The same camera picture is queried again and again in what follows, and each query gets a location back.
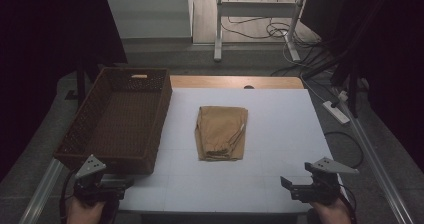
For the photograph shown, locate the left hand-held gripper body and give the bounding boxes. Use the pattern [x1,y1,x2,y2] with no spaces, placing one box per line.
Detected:
[72,154,116,206]

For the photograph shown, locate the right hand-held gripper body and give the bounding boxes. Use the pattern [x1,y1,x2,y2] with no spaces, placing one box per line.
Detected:
[293,156,361,206]

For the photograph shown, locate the brown wicker basket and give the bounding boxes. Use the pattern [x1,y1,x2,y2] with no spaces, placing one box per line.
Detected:
[53,66,174,176]

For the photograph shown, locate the tan pants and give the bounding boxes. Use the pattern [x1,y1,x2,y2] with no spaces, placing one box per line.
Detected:
[194,105,249,162]

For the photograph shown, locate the person's right hand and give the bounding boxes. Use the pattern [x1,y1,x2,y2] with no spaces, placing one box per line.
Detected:
[309,197,353,224]

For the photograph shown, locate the person's left hand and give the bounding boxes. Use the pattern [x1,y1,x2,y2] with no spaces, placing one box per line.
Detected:
[65,197,107,224]

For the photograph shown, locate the white table mat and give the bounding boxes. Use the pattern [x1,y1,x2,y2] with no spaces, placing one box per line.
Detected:
[118,87,354,215]

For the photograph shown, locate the white power strip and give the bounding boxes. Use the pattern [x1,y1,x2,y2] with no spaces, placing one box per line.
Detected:
[321,99,351,125]

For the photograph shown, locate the wooden table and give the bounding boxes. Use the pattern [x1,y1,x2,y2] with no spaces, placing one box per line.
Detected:
[169,75,305,91]

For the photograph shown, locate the dark curtain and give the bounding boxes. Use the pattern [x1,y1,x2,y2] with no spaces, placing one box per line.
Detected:
[302,0,424,173]
[0,0,128,182]

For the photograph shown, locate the white cabinet panel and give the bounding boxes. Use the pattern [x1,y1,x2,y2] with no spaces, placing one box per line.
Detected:
[103,0,195,40]

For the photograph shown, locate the left hand-held gripper cable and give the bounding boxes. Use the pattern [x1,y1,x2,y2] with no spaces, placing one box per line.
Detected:
[59,170,78,224]

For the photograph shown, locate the hand-held gripper cable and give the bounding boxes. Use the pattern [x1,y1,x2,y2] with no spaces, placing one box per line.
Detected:
[59,170,78,224]
[336,183,358,224]

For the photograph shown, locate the right hand-held gripper cable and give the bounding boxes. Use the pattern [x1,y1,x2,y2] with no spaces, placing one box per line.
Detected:
[336,183,358,224]

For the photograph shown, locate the aluminium rail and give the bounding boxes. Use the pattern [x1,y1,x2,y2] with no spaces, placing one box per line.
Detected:
[345,108,415,224]
[18,158,65,224]

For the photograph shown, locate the black looped floor cable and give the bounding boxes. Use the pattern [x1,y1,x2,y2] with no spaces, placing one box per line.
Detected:
[324,131,365,170]

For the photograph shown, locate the tangle of floor cables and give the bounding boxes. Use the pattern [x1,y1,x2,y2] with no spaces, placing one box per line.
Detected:
[221,15,323,52]

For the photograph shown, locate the white metal desk frame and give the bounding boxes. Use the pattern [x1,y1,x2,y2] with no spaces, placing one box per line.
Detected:
[213,0,310,64]

